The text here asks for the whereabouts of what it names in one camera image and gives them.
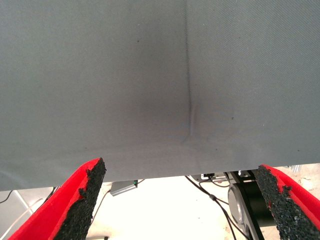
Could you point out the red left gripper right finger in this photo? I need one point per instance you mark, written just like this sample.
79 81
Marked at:
300 212

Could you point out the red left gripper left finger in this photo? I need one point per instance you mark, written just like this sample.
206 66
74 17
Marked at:
50 220

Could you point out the grey round metal cap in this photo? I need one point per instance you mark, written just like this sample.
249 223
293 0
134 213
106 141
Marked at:
235 202

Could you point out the grey box with green light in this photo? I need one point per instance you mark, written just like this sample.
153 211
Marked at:
122 188

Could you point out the small white device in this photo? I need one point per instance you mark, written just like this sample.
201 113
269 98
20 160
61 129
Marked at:
207 176

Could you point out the dark grey table cloth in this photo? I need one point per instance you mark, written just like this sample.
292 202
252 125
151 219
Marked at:
100 75

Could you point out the black frame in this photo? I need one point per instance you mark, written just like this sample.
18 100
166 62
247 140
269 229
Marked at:
255 200

